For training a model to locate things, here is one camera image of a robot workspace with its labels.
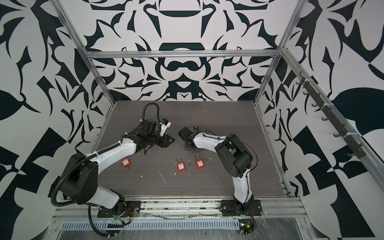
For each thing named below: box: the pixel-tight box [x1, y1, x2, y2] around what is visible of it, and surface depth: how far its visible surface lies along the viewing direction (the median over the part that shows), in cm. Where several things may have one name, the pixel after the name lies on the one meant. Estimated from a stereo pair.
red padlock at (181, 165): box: [177, 156, 187, 172], surface depth 89 cm
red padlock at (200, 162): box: [195, 154, 206, 170], surface depth 90 cm
